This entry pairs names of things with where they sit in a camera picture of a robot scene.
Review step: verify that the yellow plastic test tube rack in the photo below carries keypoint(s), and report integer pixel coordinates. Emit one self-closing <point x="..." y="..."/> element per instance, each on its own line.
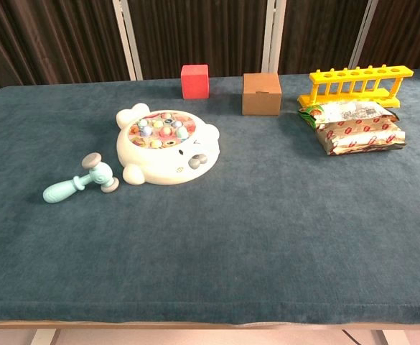
<point x="360" y="73"/>

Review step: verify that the green and white snack packet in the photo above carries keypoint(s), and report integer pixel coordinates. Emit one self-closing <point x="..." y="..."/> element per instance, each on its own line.
<point x="353" y="109"/>

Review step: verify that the dark brown pleated curtain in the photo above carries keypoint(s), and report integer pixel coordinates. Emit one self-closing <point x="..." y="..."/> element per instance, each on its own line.
<point x="202" y="36"/>

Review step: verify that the white bear whack-a-mole toy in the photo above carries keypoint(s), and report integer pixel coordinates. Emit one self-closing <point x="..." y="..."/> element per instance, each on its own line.
<point x="166" y="167"/>

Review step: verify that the white table leg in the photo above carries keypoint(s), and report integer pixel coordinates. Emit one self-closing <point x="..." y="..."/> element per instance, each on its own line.
<point x="389" y="337"/>
<point x="44" y="337"/>

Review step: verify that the white metal frame post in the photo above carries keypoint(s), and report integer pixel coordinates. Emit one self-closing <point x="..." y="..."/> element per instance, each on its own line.
<point x="274" y="36"/>
<point x="362" y="36"/>
<point x="129" y="43"/>

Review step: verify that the small brown cardboard box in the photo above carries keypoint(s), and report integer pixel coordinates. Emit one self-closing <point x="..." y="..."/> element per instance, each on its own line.
<point x="261" y="97"/>

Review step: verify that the mint green toy hammer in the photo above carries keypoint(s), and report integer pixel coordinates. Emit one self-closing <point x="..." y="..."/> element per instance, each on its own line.
<point x="60" y="190"/>

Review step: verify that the blue velvet table cloth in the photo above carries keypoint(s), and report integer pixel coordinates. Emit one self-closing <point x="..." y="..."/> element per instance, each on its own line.
<point x="231" y="233"/>

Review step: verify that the red foam cube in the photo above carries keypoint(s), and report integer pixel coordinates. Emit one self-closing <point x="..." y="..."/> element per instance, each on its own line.
<point x="195" y="82"/>

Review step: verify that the red patterned snack packet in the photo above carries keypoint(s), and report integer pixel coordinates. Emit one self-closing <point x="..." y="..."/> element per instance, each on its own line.
<point x="360" y="138"/>

